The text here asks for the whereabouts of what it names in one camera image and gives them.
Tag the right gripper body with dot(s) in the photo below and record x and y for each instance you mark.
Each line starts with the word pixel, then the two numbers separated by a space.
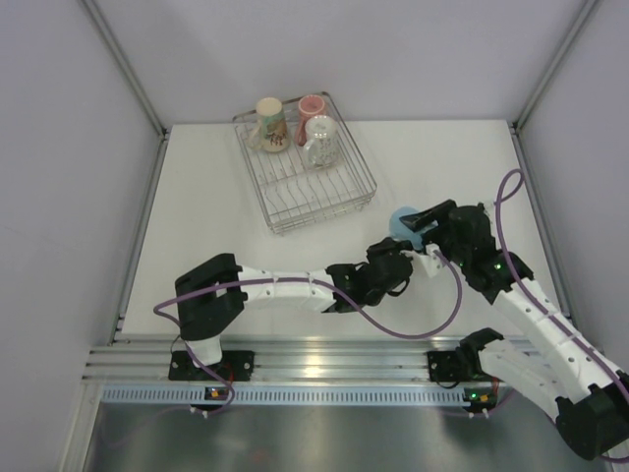
pixel 441 235

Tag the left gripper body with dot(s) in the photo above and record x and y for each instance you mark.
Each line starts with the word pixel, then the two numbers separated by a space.
pixel 382 249

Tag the light blue mug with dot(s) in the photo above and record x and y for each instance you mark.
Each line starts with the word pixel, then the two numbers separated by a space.
pixel 400 232

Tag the white mug orange interior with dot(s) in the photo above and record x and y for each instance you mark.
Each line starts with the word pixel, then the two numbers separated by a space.
pixel 321 147

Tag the pink patterned mug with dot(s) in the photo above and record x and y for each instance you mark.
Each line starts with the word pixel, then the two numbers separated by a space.
pixel 309 106

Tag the cream floral mug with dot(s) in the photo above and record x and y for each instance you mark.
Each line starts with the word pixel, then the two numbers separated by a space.
pixel 271 131

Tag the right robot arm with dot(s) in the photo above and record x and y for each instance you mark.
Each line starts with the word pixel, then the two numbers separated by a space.
pixel 582 392

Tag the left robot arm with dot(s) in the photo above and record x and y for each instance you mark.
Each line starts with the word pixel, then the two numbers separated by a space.
pixel 212 295

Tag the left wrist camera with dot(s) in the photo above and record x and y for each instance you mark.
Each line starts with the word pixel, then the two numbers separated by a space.
pixel 430 260

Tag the aluminium mounting rail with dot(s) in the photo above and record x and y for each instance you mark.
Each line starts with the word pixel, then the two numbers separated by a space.
pixel 306 361

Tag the wire dish rack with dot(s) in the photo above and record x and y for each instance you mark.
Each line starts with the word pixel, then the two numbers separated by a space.
pixel 292 192

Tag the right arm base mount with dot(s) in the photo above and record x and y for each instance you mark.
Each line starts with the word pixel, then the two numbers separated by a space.
pixel 462 364

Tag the aluminium frame post right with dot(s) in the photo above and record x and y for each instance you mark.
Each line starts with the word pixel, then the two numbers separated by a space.
pixel 550 71

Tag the aluminium frame post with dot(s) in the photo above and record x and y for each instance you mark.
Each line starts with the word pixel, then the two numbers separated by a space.
pixel 550 71
pixel 123 65

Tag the slotted cable duct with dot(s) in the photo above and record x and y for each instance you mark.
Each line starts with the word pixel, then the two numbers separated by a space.
pixel 287 395

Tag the aluminium frame post left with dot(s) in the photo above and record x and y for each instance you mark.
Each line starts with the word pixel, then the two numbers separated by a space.
pixel 123 65

